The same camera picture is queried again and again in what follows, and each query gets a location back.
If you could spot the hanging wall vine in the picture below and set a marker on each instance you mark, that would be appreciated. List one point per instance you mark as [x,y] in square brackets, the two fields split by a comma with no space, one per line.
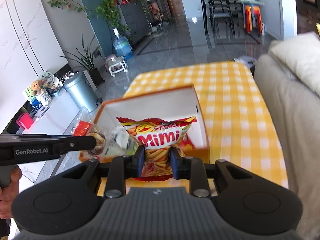
[66,2]

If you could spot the orange stacked stools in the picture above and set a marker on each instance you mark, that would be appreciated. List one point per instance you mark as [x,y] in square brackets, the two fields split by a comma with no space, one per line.
[253,17]

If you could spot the green leafy vine plant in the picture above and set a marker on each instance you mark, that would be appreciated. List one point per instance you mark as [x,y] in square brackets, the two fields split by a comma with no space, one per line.
[111,10]

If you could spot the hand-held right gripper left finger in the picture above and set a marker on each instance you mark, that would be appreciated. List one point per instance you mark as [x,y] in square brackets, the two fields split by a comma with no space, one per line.
[140,162]

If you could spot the red box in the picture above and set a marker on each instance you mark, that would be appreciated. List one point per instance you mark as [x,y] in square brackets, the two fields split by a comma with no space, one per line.
[24,121]

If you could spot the clear snack bag white label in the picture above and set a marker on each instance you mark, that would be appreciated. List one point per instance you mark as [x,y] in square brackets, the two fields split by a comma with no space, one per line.
[100,136]

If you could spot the plush flower bouquet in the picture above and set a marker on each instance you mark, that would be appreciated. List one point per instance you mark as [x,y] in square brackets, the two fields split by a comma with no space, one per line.
[37,90]

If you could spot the round painted fan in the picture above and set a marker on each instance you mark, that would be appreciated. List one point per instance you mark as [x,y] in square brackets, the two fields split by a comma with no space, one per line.
[47,77]

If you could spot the glass dining table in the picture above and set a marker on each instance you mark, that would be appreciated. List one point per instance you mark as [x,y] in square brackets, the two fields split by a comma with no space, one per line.
[250,2]

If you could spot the grey cabinet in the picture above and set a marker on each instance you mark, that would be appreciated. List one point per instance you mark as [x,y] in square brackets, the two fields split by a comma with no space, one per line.
[135,22]

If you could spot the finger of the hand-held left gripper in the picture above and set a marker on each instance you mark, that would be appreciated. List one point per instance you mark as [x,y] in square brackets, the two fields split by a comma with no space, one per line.
[80,143]

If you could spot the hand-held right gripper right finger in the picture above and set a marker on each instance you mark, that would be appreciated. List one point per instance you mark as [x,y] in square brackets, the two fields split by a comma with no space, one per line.
[175,163]

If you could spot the beige sofa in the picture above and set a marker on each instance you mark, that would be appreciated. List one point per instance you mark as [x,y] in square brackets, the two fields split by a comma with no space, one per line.
[295,135]

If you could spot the dark dining chair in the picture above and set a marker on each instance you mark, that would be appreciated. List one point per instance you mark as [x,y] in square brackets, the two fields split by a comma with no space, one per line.
[220,7]

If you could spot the yellow checkered tablecloth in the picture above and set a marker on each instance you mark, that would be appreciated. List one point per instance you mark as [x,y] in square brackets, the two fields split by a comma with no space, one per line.
[237,120]

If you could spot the long-leaf potted plant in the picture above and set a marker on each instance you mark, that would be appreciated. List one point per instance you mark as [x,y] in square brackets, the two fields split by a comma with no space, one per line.
[87,60]

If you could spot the white pillow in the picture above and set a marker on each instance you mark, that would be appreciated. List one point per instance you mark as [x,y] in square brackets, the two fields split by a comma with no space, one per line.
[297,60]

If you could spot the blue water jug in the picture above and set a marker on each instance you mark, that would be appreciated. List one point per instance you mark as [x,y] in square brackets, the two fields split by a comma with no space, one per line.
[123,46]

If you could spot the red yellow stick snack bag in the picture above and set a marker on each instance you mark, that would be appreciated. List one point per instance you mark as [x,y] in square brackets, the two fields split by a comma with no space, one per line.
[158,137]

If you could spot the silver trash can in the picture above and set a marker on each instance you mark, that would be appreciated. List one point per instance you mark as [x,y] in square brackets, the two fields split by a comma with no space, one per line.
[80,92]

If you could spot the person's left hand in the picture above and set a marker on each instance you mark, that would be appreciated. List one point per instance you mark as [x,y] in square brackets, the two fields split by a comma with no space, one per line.
[10,197]

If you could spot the brown plush doll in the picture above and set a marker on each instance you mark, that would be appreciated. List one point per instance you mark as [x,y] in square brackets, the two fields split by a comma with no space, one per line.
[156,11]

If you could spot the white marble media cabinet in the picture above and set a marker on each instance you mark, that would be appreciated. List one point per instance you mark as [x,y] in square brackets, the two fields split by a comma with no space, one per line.
[50,130]

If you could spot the white rolling stool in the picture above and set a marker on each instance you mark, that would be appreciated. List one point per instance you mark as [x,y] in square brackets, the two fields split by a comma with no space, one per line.
[116,65]

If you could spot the orange cardboard box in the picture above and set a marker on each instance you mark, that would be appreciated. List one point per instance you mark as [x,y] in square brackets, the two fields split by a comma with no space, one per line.
[152,105]

